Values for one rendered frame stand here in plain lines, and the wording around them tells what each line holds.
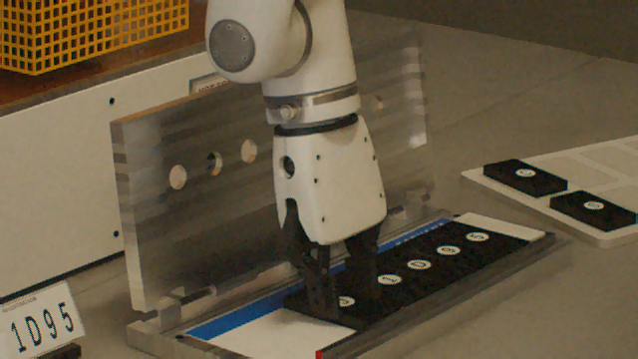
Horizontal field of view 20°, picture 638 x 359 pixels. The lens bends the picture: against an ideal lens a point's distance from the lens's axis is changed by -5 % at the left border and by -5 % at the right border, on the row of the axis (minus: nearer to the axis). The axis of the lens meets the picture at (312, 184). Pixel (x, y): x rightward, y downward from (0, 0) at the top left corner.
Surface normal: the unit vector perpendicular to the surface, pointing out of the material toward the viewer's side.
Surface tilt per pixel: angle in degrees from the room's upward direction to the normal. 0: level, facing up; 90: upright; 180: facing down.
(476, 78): 0
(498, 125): 0
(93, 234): 90
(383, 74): 83
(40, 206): 90
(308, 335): 0
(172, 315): 90
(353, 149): 76
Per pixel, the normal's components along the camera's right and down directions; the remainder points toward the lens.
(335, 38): 0.73, 0.01
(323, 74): 0.37, 0.11
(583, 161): 0.00, -0.95
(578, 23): -0.58, 0.26
